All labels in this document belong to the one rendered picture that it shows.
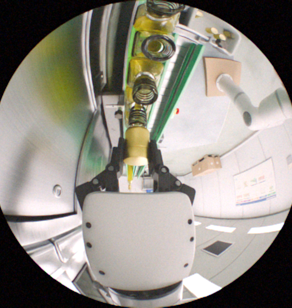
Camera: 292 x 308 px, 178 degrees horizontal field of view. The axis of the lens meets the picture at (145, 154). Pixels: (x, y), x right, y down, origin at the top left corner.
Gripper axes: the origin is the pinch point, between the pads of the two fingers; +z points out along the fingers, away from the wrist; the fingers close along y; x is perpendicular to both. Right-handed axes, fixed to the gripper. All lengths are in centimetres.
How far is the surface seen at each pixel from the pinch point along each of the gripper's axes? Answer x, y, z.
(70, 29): 19.5, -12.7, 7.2
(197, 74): 15, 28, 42
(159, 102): -4.5, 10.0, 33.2
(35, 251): 0.8, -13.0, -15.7
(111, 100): -5.6, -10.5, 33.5
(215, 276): -91, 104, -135
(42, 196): -0.2, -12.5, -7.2
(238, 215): -211, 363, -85
